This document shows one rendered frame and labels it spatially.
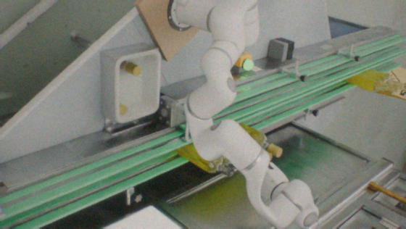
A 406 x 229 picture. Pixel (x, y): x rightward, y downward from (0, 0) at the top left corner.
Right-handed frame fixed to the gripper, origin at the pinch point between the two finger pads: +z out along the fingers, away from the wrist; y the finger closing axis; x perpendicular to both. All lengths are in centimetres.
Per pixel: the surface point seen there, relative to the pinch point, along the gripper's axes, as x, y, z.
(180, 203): 20.2, -14.6, 8.4
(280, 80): -36, 12, 34
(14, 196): 71, 2, 9
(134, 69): 28.7, 25.7, 30.0
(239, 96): -11.0, 12.1, 26.1
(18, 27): 55, 25, 87
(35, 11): 47, 31, 89
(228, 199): 4.2, -14.5, 4.1
